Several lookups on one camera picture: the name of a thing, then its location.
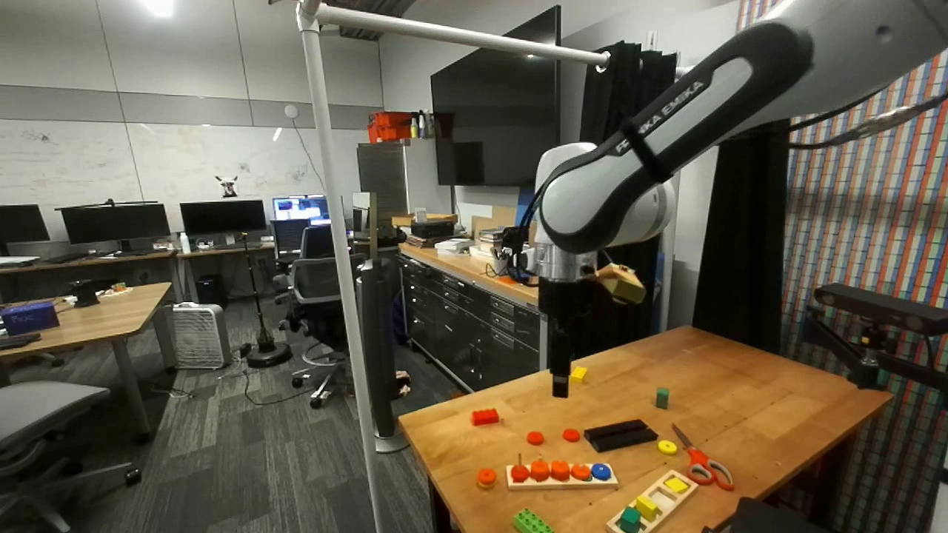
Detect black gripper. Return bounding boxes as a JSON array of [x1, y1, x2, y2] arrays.
[[536, 279, 598, 401]]

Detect black rectangular block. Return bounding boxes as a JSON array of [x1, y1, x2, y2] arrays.
[[580, 417, 660, 456]]

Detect white wooden peg board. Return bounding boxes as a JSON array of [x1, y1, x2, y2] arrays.
[[504, 454, 621, 491]]

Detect drawer cabinet with wooden counter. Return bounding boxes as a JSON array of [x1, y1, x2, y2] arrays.
[[398, 242, 544, 393]]

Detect green toy brick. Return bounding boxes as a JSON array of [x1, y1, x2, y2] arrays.
[[510, 506, 555, 533]]

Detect wooden shape sorter board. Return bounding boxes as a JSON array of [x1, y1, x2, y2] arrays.
[[604, 468, 700, 533]]

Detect black pillar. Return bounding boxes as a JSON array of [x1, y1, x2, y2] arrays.
[[356, 228, 407, 438]]

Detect tall grey cabinet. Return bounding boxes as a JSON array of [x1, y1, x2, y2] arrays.
[[356, 139, 439, 222]]

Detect black office chair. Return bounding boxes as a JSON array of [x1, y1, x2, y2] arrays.
[[287, 222, 349, 410]]

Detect black stool base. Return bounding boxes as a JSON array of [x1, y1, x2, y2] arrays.
[[242, 285, 297, 370]]

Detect orange box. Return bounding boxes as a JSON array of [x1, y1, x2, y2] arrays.
[[367, 109, 416, 146]]

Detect monitor with blue screen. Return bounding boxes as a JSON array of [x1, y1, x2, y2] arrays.
[[269, 192, 331, 225]]

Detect white bin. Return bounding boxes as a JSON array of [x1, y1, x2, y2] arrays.
[[171, 299, 235, 374]]

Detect black computer monitor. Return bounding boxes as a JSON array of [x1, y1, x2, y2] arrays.
[[177, 198, 269, 237], [0, 202, 50, 245], [60, 202, 171, 245]]

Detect wooden office desk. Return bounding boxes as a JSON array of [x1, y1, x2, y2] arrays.
[[0, 281, 177, 442]]

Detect grey office chair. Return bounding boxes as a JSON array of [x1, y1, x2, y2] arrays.
[[0, 380, 143, 533]]

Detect blue box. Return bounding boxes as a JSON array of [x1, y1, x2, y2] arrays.
[[0, 299, 63, 337]]

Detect tan wrist camera box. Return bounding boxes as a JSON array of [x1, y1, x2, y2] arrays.
[[589, 262, 653, 308]]

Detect orange handled scissors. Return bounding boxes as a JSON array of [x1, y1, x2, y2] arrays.
[[670, 423, 741, 496]]

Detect metal pole frame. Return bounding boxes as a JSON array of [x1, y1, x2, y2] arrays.
[[294, 0, 617, 456]]

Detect large black wall screen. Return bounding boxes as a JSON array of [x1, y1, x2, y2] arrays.
[[429, 7, 562, 191]]

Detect black camera on stand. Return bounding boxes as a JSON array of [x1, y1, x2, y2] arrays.
[[801, 281, 948, 393]]

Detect black overhead cable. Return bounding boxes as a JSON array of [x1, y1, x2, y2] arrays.
[[786, 88, 948, 154]]

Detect long wooden wall desk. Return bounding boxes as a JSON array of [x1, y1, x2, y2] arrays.
[[0, 245, 279, 275]]

